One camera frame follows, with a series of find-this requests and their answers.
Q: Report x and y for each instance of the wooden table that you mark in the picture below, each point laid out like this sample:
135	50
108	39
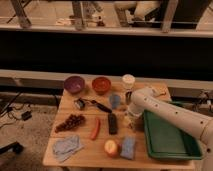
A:
93	154

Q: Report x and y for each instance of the black remote control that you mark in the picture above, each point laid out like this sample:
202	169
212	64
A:
112	123

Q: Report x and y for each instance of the wooden utensil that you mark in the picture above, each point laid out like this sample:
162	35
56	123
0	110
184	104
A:
160	93

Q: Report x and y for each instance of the light blue cloth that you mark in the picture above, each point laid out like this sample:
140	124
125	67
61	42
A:
66	147

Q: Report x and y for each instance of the green plastic tray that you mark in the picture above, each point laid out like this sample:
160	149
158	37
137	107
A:
164	141

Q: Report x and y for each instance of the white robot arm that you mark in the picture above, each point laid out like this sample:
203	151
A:
195	124

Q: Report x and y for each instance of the black power adapter with cables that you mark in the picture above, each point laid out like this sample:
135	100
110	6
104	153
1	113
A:
9	112

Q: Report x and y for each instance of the orange carrot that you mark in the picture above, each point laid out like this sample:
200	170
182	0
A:
96	129

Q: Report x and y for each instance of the white cup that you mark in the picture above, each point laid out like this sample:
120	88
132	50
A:
128	81

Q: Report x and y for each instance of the metal cup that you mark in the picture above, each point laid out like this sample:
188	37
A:
128	97

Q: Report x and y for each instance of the purple bowl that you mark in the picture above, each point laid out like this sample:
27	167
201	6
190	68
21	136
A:
74	84

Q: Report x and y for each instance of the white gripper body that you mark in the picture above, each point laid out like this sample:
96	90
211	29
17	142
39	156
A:
131	121

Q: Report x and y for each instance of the blue sponge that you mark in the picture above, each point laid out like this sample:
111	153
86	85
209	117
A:
128	147

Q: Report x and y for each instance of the red bowl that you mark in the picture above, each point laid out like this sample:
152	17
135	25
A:
101	85

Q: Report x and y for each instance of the apple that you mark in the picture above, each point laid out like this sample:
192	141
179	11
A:
111	148

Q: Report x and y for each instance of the bunch of dark grapes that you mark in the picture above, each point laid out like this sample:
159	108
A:
71	123

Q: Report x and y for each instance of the blue cup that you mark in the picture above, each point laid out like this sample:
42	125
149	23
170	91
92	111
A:
115	100

